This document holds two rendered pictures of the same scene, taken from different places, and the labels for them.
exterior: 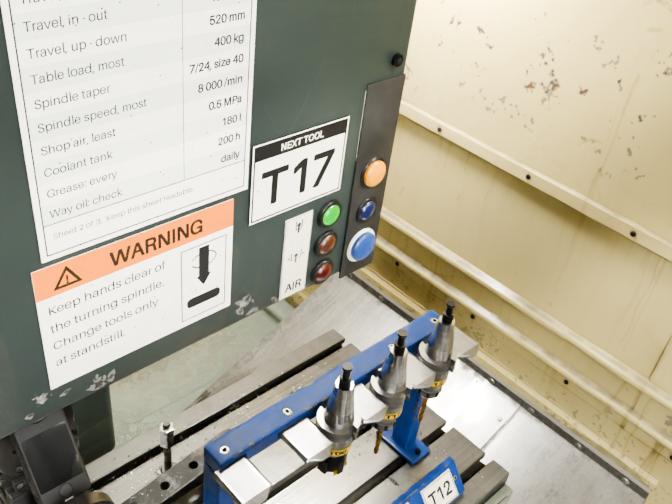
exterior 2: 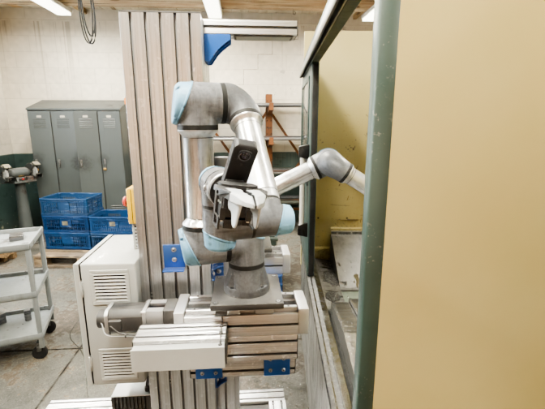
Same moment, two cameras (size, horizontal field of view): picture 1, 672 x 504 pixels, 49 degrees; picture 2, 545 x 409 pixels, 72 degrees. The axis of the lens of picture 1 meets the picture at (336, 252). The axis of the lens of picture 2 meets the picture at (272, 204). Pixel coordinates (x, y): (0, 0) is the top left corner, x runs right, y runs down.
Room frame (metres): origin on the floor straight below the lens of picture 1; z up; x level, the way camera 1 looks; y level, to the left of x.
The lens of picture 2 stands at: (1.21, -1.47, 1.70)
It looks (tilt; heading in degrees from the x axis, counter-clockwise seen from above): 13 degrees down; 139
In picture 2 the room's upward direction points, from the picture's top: straight up
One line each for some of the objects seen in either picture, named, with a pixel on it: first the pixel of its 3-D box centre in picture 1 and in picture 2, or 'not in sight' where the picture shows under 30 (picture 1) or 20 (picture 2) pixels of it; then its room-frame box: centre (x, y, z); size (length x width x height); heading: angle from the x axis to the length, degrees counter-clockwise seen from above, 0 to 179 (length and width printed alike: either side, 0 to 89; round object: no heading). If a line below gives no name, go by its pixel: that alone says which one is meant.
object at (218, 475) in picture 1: (245, 484); not in sight; (0.58, 0.07, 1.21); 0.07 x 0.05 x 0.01; 48
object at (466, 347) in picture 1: (458, 343); not in sight; (0.91, -0.22, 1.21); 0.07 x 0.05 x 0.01; 48
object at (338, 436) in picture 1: (337, 422); not in sight; (0.70, -0.04, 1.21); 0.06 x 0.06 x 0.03
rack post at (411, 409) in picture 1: (416, 390); not in sight; (0.94, -0.18, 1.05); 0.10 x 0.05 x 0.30; 48
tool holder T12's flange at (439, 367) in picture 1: (436, 357); not in sight; (0.86, -0.18, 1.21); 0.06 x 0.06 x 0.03
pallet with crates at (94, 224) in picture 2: not in sight; (97, 226); (-3.65, -0.16, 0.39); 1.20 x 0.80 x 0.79; 46
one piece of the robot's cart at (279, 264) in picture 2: not in sight; (246, 259); (-0.10, -0.49, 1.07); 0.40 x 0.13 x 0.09; 53
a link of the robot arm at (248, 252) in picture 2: not in sight; (243, 240); (0.30, -0.79, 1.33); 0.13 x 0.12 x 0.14; 67
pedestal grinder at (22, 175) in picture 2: not in sight; (23, 203); (-4.93, -0.76, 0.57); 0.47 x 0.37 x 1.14; 113
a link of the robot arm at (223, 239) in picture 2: not in sight; (226, 225); (0.50, -0.99, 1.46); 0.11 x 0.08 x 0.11; 67
